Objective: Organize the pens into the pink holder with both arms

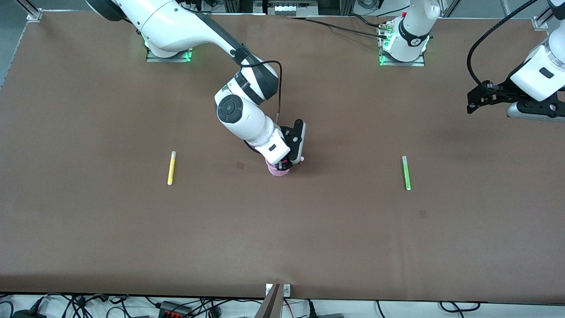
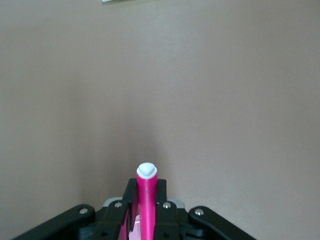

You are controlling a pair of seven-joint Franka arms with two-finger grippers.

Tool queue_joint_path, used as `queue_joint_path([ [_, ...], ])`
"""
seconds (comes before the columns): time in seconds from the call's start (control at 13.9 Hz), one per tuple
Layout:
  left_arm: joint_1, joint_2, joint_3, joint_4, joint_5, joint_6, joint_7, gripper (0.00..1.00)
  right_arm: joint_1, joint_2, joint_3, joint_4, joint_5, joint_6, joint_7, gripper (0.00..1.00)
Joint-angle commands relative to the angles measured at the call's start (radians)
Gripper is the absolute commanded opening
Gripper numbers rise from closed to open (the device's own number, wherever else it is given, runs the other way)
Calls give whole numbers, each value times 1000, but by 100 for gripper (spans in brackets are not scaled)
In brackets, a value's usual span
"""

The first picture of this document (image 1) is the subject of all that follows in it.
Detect pink cup holder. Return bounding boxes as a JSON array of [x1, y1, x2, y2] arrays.
[[265, 158, 292, 178]]

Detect green marker pen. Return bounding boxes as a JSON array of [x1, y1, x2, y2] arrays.
[[401, 155, 411, 191]]

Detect grey electrical box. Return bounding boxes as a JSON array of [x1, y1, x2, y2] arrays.
[[254, 0, 320, 17]]

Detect black orange power adapter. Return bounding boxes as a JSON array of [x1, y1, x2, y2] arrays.
[[158, 300, 193, 318]]

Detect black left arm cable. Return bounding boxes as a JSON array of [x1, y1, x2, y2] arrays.
[[467, 0, 541, 89]]

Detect metal table corner bracket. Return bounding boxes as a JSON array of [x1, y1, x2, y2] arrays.
[[533, 0, 557, 31], [26, 0, 43, 22]]

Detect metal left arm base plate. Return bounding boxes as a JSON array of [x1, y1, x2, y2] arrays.
[[378, 26, 426, 67]]

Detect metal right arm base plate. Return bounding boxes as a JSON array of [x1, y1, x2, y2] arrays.
[[146, 44, 196, 63]]

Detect black cable on table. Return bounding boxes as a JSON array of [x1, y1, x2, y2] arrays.
[[286, 14, 391, 40]]

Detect metal camera stand post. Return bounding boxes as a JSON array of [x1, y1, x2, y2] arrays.
[[254, 284, 283, 318]]

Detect black looped floor cable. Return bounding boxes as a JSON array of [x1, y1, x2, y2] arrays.
[[439, 301, 482, 313]]

